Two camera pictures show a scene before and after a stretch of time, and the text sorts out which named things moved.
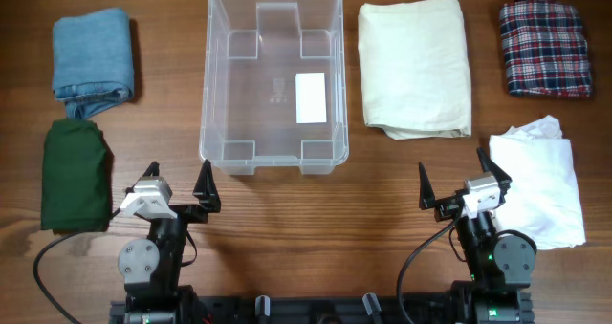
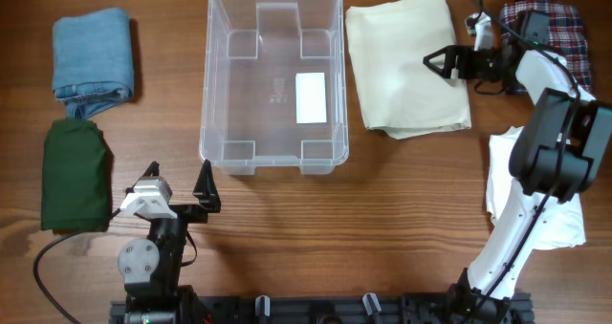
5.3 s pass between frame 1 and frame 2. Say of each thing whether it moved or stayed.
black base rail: stayed
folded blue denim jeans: stayed
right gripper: moved
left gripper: stayed
